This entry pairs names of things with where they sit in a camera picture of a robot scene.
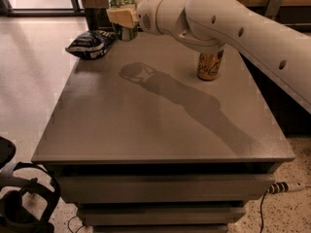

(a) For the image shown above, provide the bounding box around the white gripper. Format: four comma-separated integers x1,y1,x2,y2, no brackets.
106,0,174,36

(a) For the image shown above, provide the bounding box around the green soda can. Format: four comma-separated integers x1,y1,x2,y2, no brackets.
108,0,138,42

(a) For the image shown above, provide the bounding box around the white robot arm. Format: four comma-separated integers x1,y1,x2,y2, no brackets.
107,0,311,113

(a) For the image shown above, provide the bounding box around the blue chip bag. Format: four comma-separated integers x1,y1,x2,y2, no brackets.
65,30,116,60

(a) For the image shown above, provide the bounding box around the orange soda can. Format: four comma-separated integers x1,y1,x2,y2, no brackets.
196,50,224,82

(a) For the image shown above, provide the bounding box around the grey drawer cabinet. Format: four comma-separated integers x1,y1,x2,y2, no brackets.
33,34,294,233

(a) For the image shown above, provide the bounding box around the black chair base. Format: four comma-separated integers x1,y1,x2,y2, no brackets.
0,137,60,233

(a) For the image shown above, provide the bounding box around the white power strip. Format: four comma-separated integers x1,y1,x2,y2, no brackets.
267,182,305,194

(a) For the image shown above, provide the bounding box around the right metal wall bracket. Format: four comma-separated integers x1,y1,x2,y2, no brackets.
263,0,283,19

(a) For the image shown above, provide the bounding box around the black power cable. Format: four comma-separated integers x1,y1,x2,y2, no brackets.
258,191,268,233

